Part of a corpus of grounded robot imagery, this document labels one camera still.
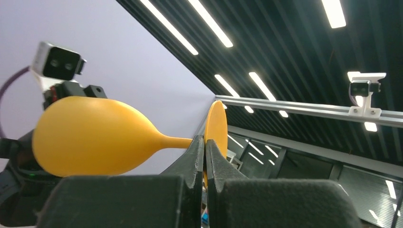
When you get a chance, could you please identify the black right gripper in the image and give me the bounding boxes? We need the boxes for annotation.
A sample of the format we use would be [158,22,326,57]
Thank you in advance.
[43,81,107,110]

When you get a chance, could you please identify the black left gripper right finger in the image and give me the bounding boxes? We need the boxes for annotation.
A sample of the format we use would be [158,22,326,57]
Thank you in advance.
[205,140,362,228]

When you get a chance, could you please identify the yellow wine glass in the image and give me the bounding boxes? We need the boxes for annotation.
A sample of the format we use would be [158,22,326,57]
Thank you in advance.
[31,95,229,186]

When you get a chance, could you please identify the aluminium top frame rail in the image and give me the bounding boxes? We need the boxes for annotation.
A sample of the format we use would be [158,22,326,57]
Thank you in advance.
[214,95,403,128]

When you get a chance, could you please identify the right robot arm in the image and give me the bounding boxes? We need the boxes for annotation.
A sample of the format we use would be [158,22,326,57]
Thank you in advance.
[0,82,121,228]

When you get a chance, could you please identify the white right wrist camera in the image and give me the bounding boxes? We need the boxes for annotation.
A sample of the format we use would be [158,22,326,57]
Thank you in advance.
[29,41,86,92]

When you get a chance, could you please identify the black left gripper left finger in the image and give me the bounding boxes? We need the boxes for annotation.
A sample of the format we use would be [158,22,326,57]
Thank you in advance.
[37,135,204,228]

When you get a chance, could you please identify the white overhead camera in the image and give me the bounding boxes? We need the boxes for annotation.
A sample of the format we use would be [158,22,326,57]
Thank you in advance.
[347,71,386,119]

